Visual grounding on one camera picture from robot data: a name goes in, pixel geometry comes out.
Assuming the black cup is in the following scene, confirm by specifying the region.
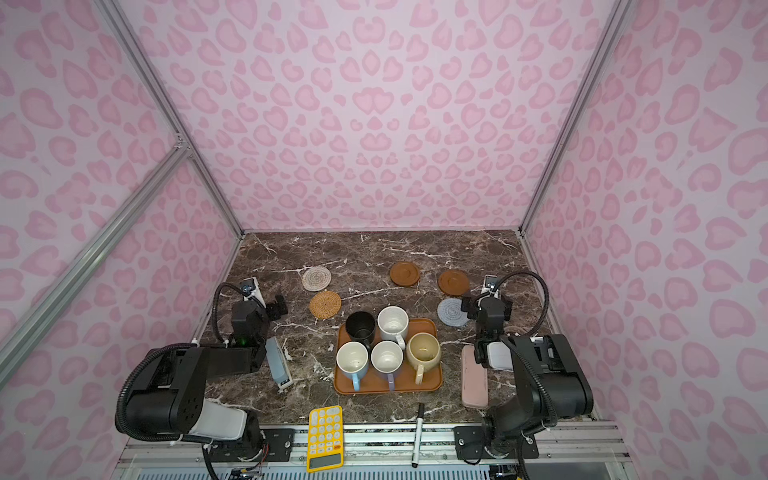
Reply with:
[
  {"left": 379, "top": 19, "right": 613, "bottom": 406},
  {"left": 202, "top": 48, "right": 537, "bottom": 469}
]
[{"left": 345, "top": 311, "right": 376, "bottom": 350}]

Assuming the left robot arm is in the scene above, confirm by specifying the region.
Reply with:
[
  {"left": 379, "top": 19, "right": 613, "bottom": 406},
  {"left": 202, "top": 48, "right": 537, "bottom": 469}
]
[{"left": 115, "top": 294, "right": 288, "bottom": 456}]

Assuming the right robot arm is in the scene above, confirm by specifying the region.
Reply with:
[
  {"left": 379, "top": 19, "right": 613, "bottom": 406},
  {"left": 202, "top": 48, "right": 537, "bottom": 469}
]
[{"left": 454, "top": 292, "right": 594, "bottom": 465}]

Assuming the grey woven coaster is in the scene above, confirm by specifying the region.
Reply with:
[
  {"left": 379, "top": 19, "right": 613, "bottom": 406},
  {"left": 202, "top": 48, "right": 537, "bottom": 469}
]
[{"left": 437, "top": 298, "right": 469, "bottom": 328}]

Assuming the brown wooden coaster right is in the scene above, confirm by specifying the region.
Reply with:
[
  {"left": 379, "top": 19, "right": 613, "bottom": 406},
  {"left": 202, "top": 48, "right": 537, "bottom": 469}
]
[{"left": 438, "top": 269, "right": 470, "bottom": 297}]

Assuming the brown wooden coaster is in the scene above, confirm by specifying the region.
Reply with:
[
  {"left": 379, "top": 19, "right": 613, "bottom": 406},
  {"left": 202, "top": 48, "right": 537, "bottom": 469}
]
[
  {"left": 389, "top": 262, "right": 421, "bottom": 287},
  {"left": 438, "top": 269, "right": 470, "bottom": 297}
]

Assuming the tan rattan coaster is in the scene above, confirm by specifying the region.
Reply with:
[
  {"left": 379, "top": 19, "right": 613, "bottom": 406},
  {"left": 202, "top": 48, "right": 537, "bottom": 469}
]
[{"left": 309, "top": 291, "right": 342, "bottom": 320}]

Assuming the white woven coaster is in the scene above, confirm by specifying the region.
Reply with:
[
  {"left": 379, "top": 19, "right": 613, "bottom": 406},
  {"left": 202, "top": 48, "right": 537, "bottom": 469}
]
[{"left": 301, "top": 266, "right": 332, "bottom": 292}]

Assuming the brown wooden coaster left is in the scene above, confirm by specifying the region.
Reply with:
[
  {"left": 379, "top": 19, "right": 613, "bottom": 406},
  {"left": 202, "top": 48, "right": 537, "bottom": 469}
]
[{"left": 389, "top": 262, "right": 421, "bottom": 287}]

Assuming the blue grey stapler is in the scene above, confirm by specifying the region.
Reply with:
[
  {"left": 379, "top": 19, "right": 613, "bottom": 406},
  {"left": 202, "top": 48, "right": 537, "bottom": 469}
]
[{"left": 266, "top": 337, "right": 293, "bottom": 391}]

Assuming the pink case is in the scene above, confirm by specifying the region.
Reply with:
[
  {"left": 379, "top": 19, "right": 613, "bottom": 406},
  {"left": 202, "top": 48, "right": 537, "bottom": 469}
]
[{"left": 461, "top": 345, "right": 489, "bottom": 410}]

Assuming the cream yellow mug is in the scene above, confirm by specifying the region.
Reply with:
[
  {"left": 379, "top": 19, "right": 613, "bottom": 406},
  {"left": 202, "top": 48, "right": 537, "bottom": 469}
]
[{"left": 405, "top": 332, "right": 442, "bottom": 385}]

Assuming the blue mug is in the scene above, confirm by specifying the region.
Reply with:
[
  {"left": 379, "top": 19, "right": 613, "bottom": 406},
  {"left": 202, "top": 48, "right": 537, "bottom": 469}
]
[{"left": 336, "top": 341, "right": 369, "bottom": 392}]

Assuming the white speckled mug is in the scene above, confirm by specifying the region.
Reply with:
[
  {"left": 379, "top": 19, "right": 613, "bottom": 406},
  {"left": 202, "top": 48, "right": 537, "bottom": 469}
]
[{"left": 377, "top": 306, "right": 410, "bottom": 350}]

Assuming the lilac mug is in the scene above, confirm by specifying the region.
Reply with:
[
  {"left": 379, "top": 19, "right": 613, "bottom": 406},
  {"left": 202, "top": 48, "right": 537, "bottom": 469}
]
[{"left": 370, "top": 340, "right": 404, "bottom": 392}]

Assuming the yellow calculator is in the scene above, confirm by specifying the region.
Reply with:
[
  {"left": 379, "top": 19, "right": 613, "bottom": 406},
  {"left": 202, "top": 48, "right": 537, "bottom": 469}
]
[{"left": 306, "top": 405, "right": 344, "bottom": 473}]

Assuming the black marker pen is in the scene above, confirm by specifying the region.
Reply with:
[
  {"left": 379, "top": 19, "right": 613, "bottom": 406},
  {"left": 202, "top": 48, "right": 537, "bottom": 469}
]
[{"left": 411, "top": 402, "right": 425, "bottom": 469}]

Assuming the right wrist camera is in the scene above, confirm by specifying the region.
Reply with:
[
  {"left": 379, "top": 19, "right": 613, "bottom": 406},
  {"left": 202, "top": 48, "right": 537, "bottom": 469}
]
[{"left": 481, "top": 275, "right": 499, "bottom": 297}]

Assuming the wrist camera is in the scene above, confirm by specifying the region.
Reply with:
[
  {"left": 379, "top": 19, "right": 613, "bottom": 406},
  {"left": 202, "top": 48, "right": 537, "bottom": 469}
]
[
  {"left": 239, "top": 277, "right": 266, "bottom": 307},
  {"left": 481, "top": 275, "right": 499, "bottom": 297}
]

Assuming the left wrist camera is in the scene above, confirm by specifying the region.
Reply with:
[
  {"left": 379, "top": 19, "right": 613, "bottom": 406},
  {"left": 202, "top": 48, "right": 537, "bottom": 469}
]
[{"left": 239, "top": 277, "right": 266, "bottom": 307}]

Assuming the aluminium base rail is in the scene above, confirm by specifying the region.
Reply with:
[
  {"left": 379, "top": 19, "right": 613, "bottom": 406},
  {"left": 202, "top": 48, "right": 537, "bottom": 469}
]
[{"left": 112, "top": 421, "right": 638, "bottom": 479}]

